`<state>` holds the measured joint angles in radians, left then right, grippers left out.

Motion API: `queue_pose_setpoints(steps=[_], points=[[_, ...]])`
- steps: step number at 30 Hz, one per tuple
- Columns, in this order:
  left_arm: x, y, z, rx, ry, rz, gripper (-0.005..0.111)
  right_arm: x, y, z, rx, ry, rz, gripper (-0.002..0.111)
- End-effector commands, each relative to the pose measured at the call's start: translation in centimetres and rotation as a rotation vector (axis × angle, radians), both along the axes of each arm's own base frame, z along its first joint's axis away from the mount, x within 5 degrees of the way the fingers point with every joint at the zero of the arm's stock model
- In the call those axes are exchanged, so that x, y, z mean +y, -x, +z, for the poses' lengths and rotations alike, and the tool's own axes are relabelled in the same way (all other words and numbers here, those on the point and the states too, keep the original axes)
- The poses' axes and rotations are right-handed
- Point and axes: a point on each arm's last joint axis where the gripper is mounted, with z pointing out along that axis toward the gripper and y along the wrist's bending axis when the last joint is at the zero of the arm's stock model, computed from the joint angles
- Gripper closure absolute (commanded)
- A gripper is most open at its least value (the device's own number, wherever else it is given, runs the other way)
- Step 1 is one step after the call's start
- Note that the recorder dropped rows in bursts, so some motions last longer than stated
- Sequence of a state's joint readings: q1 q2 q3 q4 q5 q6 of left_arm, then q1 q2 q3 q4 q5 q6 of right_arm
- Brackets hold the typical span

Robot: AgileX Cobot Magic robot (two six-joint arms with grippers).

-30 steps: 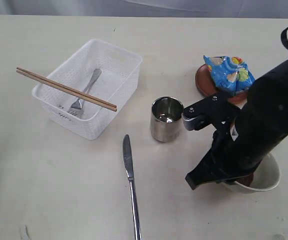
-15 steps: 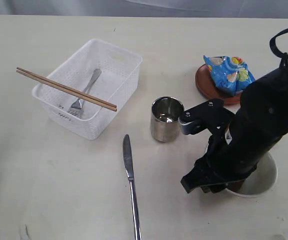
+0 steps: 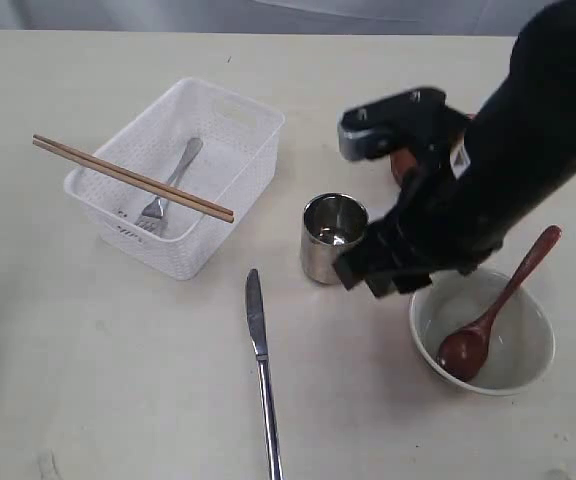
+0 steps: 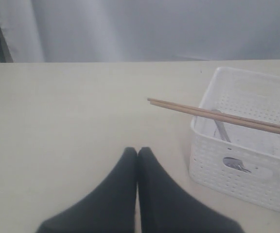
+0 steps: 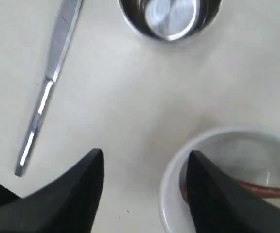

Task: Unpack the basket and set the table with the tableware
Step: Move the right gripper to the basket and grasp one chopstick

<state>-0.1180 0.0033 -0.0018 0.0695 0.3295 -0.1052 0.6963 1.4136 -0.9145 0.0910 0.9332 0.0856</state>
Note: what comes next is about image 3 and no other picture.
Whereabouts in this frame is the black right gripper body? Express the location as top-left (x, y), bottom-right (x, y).
top-left (380, 131), bottom-right (505, 275)

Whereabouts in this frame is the stainless steel cup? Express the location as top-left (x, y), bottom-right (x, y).
top-left (300, 192), bottom-right (369, 285)

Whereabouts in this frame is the brown round plate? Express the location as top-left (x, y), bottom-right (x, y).
top-left (390, 149), bottom-right (417, 185)

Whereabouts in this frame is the brown wooden spoon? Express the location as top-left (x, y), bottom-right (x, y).
top-left (436, 225), bottom-right (562, 382)

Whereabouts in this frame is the pale green ceramic bowl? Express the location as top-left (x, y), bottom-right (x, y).
top-left (408, 268), bottom-right (556, 397)

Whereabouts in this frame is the silver table knife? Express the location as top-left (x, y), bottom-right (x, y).
top-left (245, 269), bottom-right (284, 480)

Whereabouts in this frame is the white plastic woven basket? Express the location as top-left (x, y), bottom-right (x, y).
top-left (63, 76), bottom-right (286, 282)

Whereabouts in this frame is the silver metal fork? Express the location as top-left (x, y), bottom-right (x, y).
top-left (134, 137), bottom-right (204, 238)

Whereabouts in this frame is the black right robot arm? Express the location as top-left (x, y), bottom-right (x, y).
top-left (333, 1), bottom-right (576, 297)

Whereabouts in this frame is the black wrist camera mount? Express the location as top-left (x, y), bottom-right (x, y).
top-left (337, 86), bottom-right (472, 162)

